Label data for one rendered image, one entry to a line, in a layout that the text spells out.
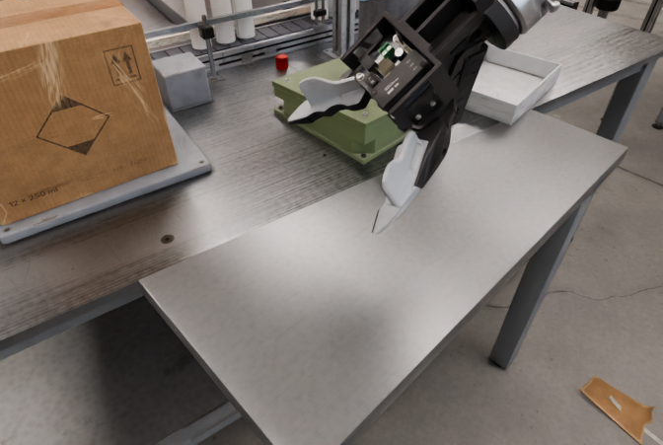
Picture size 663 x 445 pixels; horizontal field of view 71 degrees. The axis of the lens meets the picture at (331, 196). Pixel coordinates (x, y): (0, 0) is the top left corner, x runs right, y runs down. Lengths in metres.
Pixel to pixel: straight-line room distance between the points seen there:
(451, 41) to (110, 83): 0.58
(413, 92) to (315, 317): 0.40
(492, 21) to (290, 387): 0.46
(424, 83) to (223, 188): 0.59
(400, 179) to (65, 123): 0.59
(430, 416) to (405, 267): 0.86
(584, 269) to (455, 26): 1.73
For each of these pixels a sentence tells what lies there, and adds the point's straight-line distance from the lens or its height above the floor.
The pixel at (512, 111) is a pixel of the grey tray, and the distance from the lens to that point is 1.10.
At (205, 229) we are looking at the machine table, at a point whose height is 0.83.
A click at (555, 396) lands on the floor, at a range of 1.68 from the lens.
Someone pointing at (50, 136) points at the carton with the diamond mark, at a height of 0.98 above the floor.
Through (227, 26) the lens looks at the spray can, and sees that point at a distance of 1.32.
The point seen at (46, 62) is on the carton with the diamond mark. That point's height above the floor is 1.09.
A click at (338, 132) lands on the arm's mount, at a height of 0.87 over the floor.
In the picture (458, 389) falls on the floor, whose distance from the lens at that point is 1.60.
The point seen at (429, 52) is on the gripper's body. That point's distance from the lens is 0.37.
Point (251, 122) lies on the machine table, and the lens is 1.07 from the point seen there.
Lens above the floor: 1.38
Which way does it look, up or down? 40 degrees down
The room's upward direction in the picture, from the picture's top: straight up
